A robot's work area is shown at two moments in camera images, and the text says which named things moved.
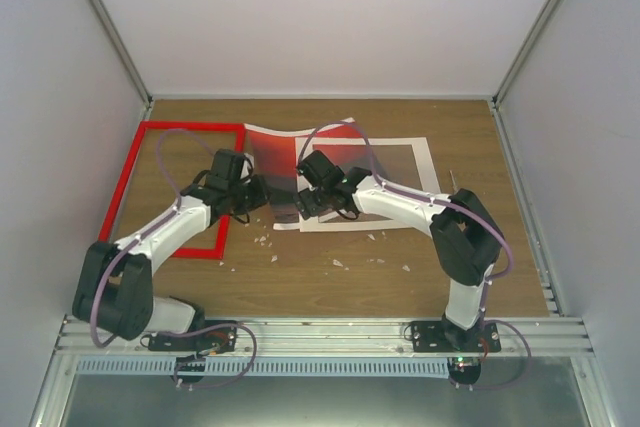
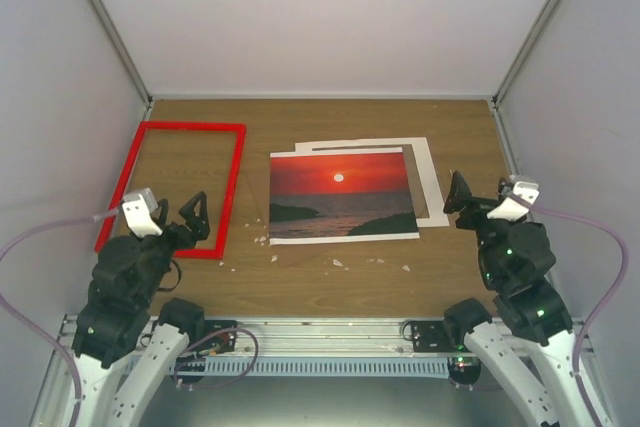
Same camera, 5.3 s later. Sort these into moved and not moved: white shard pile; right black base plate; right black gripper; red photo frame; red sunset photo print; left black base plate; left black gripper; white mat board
Moved: left black gripper; right black gripper; red sunset photo print
Not moved: white mat board; white shard pile; left black base plate; red photo frame; right black base plate
